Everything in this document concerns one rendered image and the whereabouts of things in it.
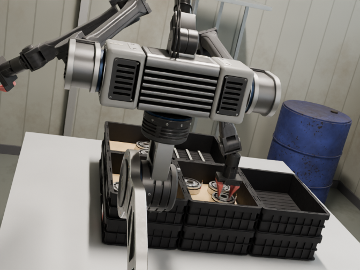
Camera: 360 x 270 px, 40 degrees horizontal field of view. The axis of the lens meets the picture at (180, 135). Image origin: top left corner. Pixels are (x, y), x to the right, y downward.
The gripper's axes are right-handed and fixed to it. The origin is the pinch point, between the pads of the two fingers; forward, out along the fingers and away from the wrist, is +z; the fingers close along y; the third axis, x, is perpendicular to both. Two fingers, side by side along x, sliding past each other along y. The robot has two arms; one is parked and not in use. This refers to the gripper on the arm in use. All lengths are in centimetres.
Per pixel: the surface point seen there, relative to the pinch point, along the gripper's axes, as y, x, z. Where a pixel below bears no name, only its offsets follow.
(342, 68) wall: -162, -224, -22
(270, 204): -24.1, -4.8, 4.8
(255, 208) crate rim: -6.7, 19.9, -5.8
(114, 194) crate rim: 48, 20, -7
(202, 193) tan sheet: 7.1, -7.7, 4.3
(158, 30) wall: 9, -218, -30
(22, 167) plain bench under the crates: 87, -40, 17
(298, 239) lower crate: -28.4, 20.0, 6.3
